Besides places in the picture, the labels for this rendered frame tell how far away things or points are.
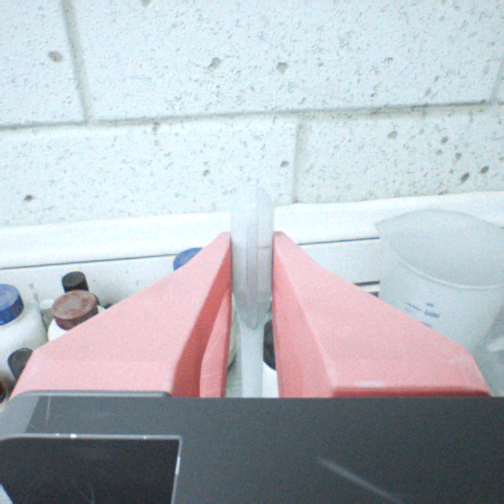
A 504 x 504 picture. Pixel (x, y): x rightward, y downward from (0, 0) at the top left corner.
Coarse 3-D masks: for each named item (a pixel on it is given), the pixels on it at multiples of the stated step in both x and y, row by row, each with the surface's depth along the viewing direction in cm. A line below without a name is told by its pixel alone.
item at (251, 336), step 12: (252, 204) 11; (240, 324) 14; (252, 324) 13; (264, 324) 14; (252, 336) 14; (252, 348) 14; (252, 360) 14; (252, 372) 15; (252, 384) 15; (252, 396) 15
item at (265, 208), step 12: (264, 192) 11; (264, 204) 11; (264, 216) 11; (264, 228) 11; (264, 240) 11; (264, 252) 12; (264, 264) 12; (264, 276) 12; (264, 288) 12; (264, 300) 13; (264, 312) 13
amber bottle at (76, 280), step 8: (72, 272) 48; (80, 272) 48; (64, 280) 47; (72, 280) 47; (80, 280) 47; (64, 288) 47; (72, 288) 46; (80, 288) 47; (88, 288) 48; (96, 296) 50
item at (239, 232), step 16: (240, 192) 11; (256, 192) 11; (240, 208) 11; (240, 224) 11; (256, 224) 11; (240, 240) 11; (256, 240) 11; (240, 256) 12; (256, 256) 11; (240, 272) 12; (240, 288) 12; (240, 304) 13
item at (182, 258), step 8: (192, 248) 46; (200, 248) 46; (176, 256) 45; (184, 256) 45; (192, 256) 45; (176, 264) 44; (184, 264) 44; (232, 296) 45; (232, 304) 46; (232, 312) 47; (232, 320) 47; (232, 328) 48; (232, 336) 48; (232, 344) 49; (232, 352) 50; (232, 360) 50
